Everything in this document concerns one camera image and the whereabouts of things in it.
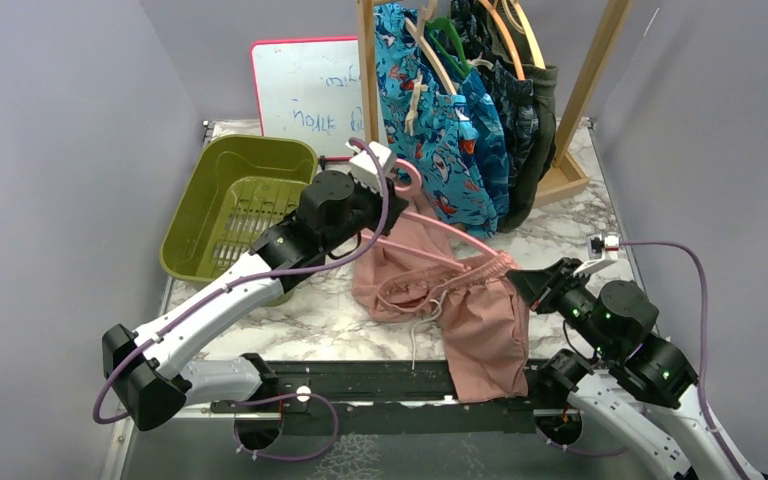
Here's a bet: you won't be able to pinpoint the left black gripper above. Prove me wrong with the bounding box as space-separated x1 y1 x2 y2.
322 172 409 253

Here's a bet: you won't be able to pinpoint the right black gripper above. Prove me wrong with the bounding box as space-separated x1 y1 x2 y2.
506 254 615 355

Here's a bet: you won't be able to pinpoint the pink plastic hanger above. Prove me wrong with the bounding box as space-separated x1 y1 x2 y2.
361 159 499 271

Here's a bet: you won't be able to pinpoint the pink shorts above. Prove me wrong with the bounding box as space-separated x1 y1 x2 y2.
352 215 529 403

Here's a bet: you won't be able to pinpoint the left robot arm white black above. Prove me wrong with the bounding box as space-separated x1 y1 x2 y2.
93 170 407 431

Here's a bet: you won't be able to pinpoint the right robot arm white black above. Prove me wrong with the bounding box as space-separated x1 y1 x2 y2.
505 258 766 479

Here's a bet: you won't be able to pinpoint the blue shark print shorts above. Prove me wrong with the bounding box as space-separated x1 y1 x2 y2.
373 3 511 239

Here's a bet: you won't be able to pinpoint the dark blue patterned shorts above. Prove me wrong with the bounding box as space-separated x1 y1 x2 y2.
449 1 539 184

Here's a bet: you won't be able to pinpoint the green plastic hanger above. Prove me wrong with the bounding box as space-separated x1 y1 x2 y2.
425 17 472 80

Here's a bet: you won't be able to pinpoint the dark olive shorts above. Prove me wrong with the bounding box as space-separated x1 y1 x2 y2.
499 3 558 233

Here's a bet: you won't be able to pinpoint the orange wooden hanger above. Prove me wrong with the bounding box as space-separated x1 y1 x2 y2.
478 0 526 81

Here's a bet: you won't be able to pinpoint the beige wooden hanger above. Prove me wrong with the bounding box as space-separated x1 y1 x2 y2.
502 0 546 69

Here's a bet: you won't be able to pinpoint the wooden clothes rack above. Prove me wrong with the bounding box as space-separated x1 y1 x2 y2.
354 1 634 208

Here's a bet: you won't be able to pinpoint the red framed whiteboard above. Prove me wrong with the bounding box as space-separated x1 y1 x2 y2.
250 37 371 157

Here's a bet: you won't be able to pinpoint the olive green plastic basket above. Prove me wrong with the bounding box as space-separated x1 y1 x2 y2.
159 134 318 290

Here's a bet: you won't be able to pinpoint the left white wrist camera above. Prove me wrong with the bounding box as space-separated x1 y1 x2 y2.
346 141 397 193

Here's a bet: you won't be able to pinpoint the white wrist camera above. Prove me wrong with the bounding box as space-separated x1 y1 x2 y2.
346 141 397 193
574 233 621 276

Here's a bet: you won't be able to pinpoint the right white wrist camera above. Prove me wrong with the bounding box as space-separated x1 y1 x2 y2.
574 233 621 276

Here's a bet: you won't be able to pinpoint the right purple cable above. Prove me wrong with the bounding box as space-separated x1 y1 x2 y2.
536 239 750 480

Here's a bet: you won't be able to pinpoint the purple cable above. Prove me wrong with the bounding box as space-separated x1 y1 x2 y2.
536 239 750 480
92 137 393 464

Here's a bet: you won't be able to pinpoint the black metal base rail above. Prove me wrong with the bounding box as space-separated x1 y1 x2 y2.
102 357 591 480

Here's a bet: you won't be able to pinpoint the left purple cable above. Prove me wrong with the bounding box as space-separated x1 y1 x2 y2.
92 137 393 464

